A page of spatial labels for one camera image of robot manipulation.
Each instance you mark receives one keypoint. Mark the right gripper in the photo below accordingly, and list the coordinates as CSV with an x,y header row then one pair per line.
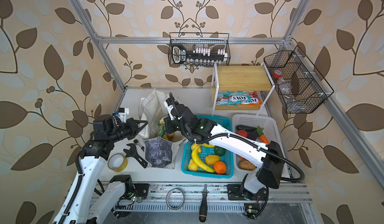
x,y
169,121

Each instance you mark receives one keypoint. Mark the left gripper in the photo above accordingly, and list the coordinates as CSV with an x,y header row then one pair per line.
x,y
130,123

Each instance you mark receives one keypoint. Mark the green snack bag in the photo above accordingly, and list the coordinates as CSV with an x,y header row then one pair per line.
x,y
161,132

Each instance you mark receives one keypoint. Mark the cream canvas grocery bag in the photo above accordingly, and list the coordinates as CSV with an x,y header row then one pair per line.
x,y
160,146

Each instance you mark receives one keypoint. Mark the purple eggplant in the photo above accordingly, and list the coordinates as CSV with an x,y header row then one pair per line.
x,y
253,135

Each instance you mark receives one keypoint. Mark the orange carrot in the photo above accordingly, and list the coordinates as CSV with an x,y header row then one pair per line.
x,y
261,135

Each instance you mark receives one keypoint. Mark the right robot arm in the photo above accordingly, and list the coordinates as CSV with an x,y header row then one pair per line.
x,y
272,167

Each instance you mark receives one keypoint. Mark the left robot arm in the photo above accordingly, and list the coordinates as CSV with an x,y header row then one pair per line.
x,y
90,161

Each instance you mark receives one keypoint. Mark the Fox's candy bag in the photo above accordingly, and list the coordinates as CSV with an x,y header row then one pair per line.
x,y
235,98

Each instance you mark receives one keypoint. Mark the black clamp tool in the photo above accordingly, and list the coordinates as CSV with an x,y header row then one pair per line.
x,y
132,152

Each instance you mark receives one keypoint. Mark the yellow lemon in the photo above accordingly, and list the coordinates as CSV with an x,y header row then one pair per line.
x,y
195,146

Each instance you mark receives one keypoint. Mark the banana bunch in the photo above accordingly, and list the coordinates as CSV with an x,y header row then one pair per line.
x,y
207,145

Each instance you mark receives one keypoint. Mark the yellow tape roll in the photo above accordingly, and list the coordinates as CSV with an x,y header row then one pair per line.
x,y
117,163

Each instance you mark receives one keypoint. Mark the single yellow banana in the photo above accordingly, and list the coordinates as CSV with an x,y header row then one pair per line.
x,y
199,162

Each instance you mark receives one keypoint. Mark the teal plastic basket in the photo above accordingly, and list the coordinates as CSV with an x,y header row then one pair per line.
x,y
189,168

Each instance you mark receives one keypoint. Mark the green avocado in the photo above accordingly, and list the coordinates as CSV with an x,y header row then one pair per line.
x,y
219,151

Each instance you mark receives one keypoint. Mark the dark green cucumber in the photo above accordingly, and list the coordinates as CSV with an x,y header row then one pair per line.
x,y
245,128

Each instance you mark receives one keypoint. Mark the orange tangerine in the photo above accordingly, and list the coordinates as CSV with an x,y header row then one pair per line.
x,y
220,168

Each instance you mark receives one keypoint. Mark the red tomato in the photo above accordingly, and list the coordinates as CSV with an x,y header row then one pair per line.
x,y
242,133

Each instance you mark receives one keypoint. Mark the white wooden two-tier shelf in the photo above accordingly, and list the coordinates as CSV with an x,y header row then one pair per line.
x,y
241,78

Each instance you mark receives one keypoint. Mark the black socket tool set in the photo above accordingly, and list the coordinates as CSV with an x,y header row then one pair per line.
x,y
179,54

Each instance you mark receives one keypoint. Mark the brown potato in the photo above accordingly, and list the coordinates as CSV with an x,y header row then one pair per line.
x,y
246,165

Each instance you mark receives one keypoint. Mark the white plastic basket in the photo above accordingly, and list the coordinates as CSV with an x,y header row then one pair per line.
x,y
269,125

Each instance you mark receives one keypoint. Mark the black orange screwdriver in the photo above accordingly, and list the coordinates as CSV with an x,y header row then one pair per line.
x,y
204,205

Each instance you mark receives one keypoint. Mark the plastic bottle red cap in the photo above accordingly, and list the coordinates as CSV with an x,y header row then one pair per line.
x,y
284,85

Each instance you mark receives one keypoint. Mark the black wire basket centre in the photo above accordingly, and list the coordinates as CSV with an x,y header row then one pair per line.
x,y
221,40

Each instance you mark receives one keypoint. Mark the black wire basket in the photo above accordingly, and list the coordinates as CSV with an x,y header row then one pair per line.
x,y
310,89
221,40

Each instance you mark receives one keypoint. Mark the black wire basket right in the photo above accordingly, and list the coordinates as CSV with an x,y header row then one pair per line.
x,y
310,89

